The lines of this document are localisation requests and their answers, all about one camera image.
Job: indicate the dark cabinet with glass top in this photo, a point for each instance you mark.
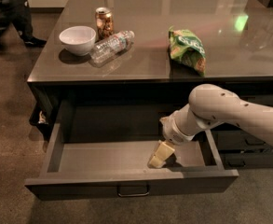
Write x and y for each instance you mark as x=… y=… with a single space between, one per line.
x=237 y=36

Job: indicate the clear plastic water bottle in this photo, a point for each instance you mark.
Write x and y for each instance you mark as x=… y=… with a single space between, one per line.
x=111 y=46

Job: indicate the orange soda can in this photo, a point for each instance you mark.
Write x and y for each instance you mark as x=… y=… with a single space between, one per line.
x=104 y=22

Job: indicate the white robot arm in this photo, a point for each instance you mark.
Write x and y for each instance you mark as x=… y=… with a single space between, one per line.
x=208 y=107

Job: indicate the walking person in dark clothes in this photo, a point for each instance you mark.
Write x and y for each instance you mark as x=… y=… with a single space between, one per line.
x=17 y=13

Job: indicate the white ceramic bowl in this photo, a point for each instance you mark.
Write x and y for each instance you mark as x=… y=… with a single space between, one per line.
x=78 y=40

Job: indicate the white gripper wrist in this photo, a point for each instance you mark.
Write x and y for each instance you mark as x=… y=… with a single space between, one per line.
x=177 y=132

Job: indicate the green chip bag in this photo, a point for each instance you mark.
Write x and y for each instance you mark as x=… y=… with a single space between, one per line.
x=187 y=49

